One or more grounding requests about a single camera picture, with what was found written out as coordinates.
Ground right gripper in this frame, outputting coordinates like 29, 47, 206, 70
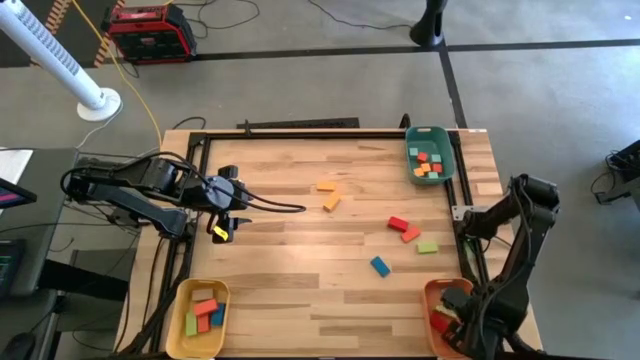
439, 286, 490, 352

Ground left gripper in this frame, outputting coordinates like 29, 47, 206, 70
201, 171, 253, 245

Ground orange plastic bin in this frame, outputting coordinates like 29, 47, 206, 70
422, 277, 490, 360

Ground silver mounting plate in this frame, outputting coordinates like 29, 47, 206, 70
451, 203, 476, 222

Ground long black ribbed bar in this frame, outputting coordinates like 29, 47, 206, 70
236, 117, 361, 131

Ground yellow plastic bin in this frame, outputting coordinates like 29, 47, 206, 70
163, 277, 232, 360

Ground green plastic bin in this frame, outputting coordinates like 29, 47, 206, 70
403, 125, 457, 187

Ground grey side desk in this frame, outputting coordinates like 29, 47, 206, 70
0, 146, 80, 301

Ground red and black power box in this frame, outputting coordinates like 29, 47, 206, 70
100, 3, 198, 66

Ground monitor with pink screen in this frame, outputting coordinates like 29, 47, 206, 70
0, 176, 39, 211

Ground white paper sheet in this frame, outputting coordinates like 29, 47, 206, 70
0, 148, 34, 185

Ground black hazard striped mat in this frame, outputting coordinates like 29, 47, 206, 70
0, 0, 129, 69

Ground dark tablet screen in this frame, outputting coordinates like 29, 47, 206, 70
0, 238, 27, 301

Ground black computer mouse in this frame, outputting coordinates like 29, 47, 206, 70
0, 331, 37, 360

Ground white tower fan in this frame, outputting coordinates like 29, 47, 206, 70
0, 0, 123, 123

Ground person legs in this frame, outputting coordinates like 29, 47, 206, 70
409, 0, 449, 49

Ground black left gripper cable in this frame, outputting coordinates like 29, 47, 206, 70
197, 159, 308, 215

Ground black aluminium table frame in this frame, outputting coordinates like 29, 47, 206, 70
149, 128, 506, 360

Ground yellow power cable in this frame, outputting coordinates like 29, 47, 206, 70
71, 0, 165, 151

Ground black equipment with cables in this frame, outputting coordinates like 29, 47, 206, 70
589, 138, 640, 207

